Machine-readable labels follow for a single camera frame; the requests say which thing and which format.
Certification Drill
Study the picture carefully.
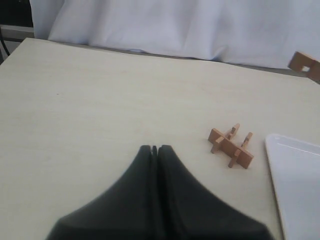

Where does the white backdrop cloth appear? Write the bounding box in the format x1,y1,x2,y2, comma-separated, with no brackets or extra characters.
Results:
30,0,320,69

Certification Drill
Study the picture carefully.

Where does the wooden notched piece one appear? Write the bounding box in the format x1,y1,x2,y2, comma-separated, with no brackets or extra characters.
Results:
208,125,254,169

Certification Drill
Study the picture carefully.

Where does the wooden notched piece two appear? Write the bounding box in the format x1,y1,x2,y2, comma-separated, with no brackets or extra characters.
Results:
288,51,320,82

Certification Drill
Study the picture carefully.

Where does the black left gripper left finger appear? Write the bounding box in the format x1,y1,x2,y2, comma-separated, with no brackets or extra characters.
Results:
47,145,160,240

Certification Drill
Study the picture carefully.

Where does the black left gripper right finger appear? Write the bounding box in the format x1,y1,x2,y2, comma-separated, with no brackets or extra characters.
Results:
156,144,251,240

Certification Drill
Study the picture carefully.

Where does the wooden notched piece four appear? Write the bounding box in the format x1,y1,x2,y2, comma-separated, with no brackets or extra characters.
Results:
228,132,254,169

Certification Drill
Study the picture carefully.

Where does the wooden notched piece three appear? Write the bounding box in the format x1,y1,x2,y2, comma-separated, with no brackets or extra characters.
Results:
208,123,240,157

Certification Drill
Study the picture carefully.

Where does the white plastic tray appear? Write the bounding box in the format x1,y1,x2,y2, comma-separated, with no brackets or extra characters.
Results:
265,134,320,240

